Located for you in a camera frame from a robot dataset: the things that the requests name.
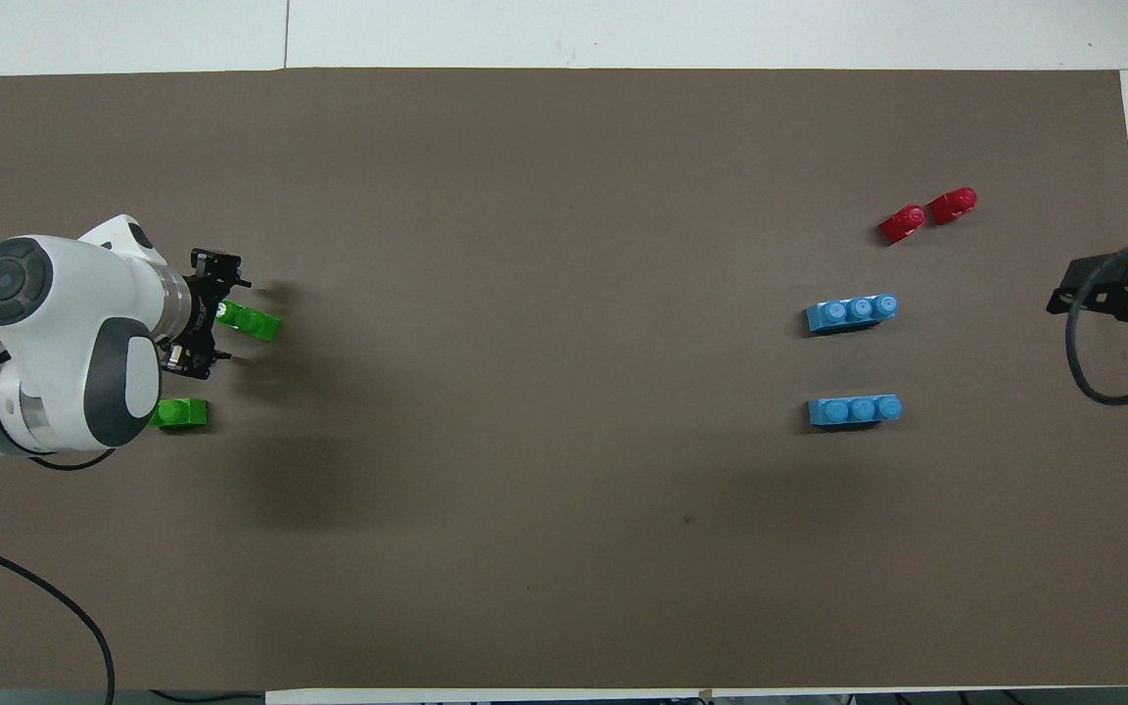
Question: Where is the black right arm gripper cable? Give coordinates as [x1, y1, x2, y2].
[1065, 235, 1128, 406]

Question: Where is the red one-stud toy brick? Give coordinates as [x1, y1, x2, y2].
[927, 186, 978, 226]
[878, 204, 927, 246]

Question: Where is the blue three-stud toy brick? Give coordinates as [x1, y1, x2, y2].
[808, 394, 904, 429]
[804, 292, 900, 336]

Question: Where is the black arm gripper cable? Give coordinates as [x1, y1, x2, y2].
[1065, 235, 1128, 406]
[0, 534, 118, 705]

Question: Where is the brown table mat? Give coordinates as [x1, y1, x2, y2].
[0, 69, 1128, 691]

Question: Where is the green two-stud toy brick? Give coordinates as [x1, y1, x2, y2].
[214, 300, 281, 344]
[148, 397, 210, 430]

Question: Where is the black left arm gripper cable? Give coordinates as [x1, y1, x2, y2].
[0, 534, 118, 705]

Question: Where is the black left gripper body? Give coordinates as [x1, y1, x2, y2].
[172, 277, 224, 365]

